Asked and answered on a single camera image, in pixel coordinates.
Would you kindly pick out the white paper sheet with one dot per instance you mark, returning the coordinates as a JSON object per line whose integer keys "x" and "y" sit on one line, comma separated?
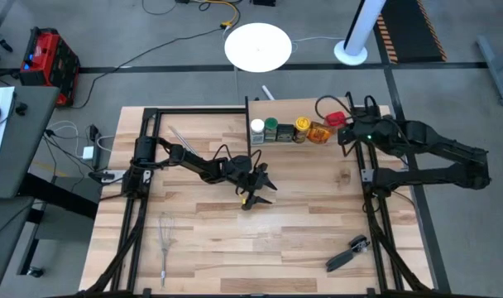
{"x": 3, "y": 97}

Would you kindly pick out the white-lid bagel seasoning jar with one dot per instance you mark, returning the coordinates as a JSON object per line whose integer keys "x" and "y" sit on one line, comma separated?
{"x": 257, "y": 126}

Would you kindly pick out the black metal table frame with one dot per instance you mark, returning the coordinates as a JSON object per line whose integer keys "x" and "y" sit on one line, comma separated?
{"x": 193, "y": 111}

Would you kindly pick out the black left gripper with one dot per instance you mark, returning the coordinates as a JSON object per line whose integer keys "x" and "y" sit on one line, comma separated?
{"x": 251, "y": 182}

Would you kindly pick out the green-lid spice jar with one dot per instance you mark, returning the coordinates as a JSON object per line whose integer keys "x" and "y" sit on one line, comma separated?
{"x": 271, "y": 124}

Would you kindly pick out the yellow-lid brown spice jar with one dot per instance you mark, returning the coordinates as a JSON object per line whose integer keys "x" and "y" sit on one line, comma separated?
{"x": 302, "y": 124}

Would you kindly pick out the red-lid smoked paprika tin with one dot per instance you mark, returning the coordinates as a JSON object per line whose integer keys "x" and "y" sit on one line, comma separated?
{"x": 335, "y": 118}

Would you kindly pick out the black can opener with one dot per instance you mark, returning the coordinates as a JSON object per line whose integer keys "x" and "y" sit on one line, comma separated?
{"x": 342, "y": 260}

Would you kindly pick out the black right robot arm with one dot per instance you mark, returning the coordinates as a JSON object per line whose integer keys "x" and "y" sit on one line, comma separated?
{"x": 442, "y": 145}

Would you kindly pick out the grey metal mount plate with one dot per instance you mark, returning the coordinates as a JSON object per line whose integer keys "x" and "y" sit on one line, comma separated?
{"x": 367, "y": 175}
{"x": 113, "y": 176}

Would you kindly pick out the white power adapter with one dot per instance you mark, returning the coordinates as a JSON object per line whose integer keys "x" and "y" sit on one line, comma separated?
{"x": 88, "y": 152}

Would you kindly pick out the wooden shelf with black frame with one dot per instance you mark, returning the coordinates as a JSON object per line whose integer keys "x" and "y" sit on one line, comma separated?
{"x": 284, "y": 108}

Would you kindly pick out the black mat with orange stripes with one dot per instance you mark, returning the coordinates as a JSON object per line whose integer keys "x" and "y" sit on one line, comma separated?
{"x": 413, "y": 33}

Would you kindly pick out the black-lid green spice tin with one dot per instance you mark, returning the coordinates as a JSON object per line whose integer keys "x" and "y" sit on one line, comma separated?
{"x": 285, "y": 132}

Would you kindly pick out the small black knob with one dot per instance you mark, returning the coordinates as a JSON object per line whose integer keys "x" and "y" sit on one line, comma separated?
{"x": 22, "y": 109}

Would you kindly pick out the white and black pillar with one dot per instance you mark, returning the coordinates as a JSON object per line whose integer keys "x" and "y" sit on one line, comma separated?
{"x": 341, "y": 54}

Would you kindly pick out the white round disc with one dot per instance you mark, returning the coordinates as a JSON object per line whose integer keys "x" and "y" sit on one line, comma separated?
{"x": 257, "y": 47}

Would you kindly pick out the red and black toolbox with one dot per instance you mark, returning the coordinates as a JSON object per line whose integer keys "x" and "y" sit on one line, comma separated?
{"x": 49, "y": 58}

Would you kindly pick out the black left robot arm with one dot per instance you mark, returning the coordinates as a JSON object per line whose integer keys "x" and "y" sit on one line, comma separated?
{"x": 210, "y": 167}

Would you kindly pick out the black desk leg with caster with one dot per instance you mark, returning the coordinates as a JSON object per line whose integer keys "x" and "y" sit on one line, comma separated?
{"x": 36, "y": 272}

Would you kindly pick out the grey desk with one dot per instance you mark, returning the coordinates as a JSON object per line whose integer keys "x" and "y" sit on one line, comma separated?
{"x": 3, "y": 232}
{"x": 24, "y": 136}

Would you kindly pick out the black floor box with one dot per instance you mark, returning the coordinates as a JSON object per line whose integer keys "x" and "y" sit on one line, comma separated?
{"x": 264, "y": 2}

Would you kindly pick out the grey metal table leg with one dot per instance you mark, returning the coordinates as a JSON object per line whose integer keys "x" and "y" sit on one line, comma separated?
{"x": 493, "y": 62}

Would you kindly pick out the silver metal tongs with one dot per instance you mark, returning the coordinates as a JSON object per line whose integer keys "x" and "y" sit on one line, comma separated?
{"x": 177, "y": 133}

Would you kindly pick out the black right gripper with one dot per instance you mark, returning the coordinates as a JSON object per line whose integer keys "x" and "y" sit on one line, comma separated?
{"x": 357, "y": 132}

